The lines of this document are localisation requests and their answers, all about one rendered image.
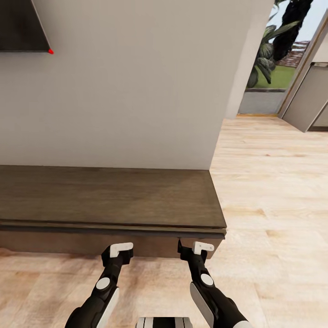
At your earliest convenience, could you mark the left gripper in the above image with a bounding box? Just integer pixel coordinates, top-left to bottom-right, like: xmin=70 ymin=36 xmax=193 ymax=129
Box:
xmin=101 ymin=246 xmax=133 ymax=271

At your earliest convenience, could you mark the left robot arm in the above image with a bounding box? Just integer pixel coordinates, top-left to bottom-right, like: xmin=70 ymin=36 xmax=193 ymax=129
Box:
xmin=65 ymin=242 xmax=133 ymax=328

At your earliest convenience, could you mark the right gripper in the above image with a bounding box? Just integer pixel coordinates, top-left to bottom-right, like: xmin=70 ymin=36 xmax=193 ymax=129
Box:
xmin=177 ymin=240 xmax=207 ymax=267

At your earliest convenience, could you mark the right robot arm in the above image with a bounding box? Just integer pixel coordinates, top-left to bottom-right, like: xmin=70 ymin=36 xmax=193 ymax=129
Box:
xmin=177 ymin=240 xmax=254 ymax=328

